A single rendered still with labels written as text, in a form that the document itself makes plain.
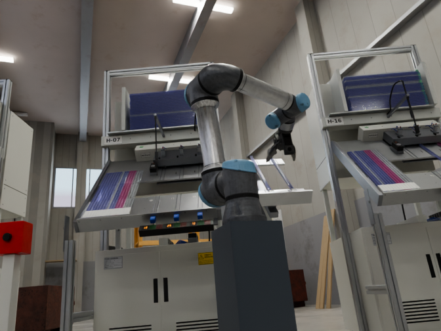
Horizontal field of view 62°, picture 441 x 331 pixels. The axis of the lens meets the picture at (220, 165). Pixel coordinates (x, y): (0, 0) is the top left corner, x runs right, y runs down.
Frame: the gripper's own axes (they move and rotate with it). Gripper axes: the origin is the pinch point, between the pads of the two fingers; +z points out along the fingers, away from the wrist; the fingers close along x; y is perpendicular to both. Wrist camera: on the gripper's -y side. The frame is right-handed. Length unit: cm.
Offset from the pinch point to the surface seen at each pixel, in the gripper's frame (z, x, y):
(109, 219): 13, 87, -20
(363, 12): 45, -266, 445
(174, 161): 20, 55, 31
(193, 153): 17, 43, 35
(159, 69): -8, 62, 103
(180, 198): 14, 53, -8
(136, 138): 20, 79, 58
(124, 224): 16, 80, -22
